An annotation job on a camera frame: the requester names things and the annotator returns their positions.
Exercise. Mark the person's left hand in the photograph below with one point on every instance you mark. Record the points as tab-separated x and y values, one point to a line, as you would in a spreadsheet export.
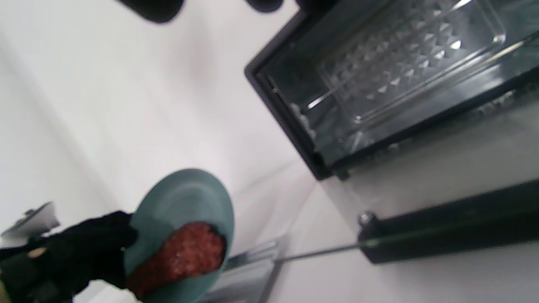
76	256

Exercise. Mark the person's right hand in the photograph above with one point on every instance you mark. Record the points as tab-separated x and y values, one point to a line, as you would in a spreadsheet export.
158	10

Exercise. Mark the brown steak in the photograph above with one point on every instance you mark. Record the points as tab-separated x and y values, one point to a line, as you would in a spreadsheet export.
185	252

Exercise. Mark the teal plate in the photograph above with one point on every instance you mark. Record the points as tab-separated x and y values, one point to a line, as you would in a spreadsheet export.
185	198

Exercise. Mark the red oven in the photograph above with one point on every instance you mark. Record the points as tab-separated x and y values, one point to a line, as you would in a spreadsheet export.
294	63

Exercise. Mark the metal baking tray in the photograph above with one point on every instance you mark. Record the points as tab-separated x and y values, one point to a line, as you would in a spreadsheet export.
248	273

